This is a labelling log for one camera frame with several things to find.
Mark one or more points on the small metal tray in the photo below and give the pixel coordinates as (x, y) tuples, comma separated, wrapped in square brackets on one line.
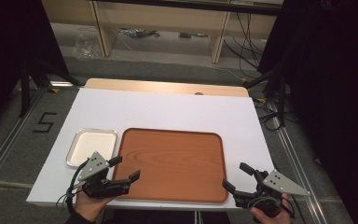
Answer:
[(91, 146)]

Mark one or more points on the small dark floor clutter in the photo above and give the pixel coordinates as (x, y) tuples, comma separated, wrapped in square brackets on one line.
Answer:
[(192, 35)]

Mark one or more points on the person's right hand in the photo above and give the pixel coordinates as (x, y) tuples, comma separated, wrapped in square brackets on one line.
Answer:
[(272, 217)]

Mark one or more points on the person's dark clothing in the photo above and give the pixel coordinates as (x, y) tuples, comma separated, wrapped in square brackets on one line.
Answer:
[(155, 217)]

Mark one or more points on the brown wooden tray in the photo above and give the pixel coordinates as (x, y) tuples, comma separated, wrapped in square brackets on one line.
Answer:
[(171, 165)]

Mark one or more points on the black metal stand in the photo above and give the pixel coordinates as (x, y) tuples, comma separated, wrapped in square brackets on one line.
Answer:
[(281, 99), (24, 90)]

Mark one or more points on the person's left hand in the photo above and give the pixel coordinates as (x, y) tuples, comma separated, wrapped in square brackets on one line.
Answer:
[(90, 207)]

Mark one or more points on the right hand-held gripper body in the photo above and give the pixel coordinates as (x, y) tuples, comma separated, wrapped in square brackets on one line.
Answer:
[(280, 183)]

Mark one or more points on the light wooden table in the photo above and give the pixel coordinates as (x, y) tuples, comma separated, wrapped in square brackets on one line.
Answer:
[(155, 85)]

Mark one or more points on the bluish clutter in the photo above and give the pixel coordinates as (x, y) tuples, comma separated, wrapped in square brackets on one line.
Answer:
[(138, 32)]

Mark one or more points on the white board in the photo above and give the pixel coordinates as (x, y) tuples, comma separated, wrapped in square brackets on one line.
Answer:
[(167, 112)]

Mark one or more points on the light wooden desk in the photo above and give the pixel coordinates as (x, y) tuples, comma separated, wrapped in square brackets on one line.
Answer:
[(167, 15)]

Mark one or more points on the clear plastic bag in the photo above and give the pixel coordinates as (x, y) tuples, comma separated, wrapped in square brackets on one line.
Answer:
[(85, 45)]

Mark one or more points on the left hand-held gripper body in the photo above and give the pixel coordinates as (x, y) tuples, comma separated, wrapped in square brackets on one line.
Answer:
[(93, 165)]

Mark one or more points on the black curtain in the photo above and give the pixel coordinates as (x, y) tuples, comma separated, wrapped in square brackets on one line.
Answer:
[(9, 46), (332, 93)]

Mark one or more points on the aluminium floor rail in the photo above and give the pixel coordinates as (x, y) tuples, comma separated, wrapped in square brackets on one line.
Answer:
[(9, 140), (295, 155)]

